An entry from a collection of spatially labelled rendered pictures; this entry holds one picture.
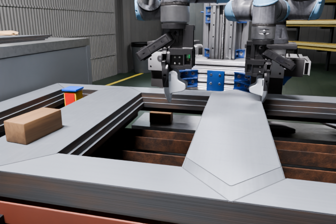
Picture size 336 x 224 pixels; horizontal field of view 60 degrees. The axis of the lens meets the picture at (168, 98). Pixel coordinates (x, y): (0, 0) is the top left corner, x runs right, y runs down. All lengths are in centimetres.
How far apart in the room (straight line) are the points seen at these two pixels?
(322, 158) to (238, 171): 55
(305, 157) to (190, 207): 64
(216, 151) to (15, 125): 44
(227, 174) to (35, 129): 44
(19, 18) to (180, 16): 406
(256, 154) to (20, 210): 47
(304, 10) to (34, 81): 117
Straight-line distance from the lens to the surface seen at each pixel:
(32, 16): 486
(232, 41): 157
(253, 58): 101
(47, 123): 76
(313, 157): 107
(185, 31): 76
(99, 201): 54
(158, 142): 107
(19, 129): 72
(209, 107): 94
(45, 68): 138
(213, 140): 68
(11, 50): 123
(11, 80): 123
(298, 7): 140
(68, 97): 117
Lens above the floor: 113
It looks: 14 degrees down
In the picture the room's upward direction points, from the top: straight up
